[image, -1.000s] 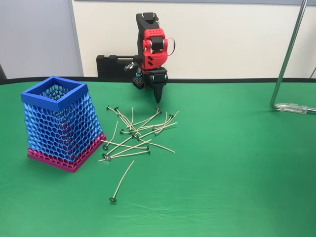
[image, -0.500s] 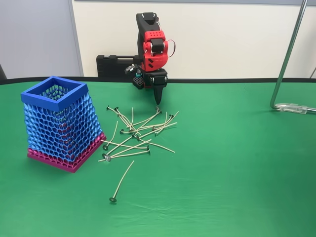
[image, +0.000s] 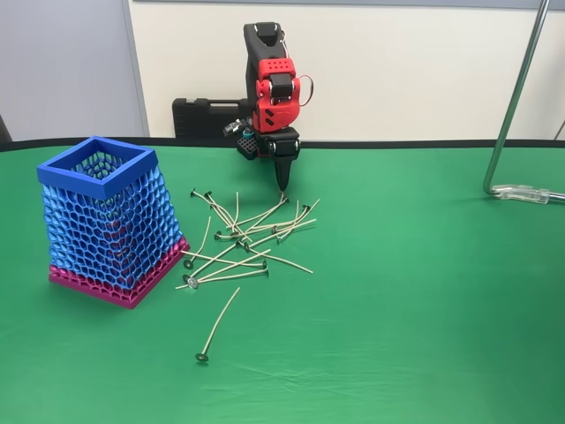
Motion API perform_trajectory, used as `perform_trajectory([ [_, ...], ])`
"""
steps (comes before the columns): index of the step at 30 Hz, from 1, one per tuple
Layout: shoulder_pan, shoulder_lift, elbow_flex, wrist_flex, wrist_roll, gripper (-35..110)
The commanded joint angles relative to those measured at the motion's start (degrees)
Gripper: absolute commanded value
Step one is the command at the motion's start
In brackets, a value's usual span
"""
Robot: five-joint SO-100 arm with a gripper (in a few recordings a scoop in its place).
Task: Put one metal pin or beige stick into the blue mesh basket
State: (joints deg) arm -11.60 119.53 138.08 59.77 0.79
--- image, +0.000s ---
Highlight clear plastic clamp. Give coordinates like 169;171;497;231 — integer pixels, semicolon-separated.
492;184;553;205

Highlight silver metal stand pole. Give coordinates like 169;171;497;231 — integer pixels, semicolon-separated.
482;0;565;205

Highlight blue and magenta lattice basket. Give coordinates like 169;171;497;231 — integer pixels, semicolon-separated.
36;135;191;310

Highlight black plastic tool case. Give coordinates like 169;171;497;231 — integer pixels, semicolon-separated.
171;96;253;139

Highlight green cloth backdrop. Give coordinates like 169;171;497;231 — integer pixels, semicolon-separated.
0;136;565;424

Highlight red and white servo cable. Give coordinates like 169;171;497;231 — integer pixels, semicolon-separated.
296;74;316;109

